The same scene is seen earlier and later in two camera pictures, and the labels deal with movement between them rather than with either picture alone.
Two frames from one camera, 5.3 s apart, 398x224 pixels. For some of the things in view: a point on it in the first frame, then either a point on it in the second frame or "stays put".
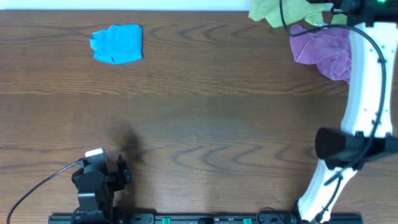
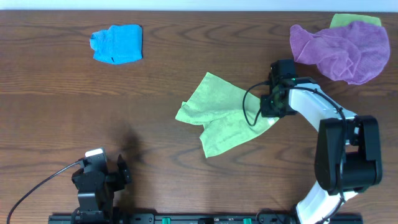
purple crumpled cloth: (329, 48) stays put
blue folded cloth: (119, 43) stays put
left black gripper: (120, 179) stays put
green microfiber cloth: (293, 10) -> (229, 114)
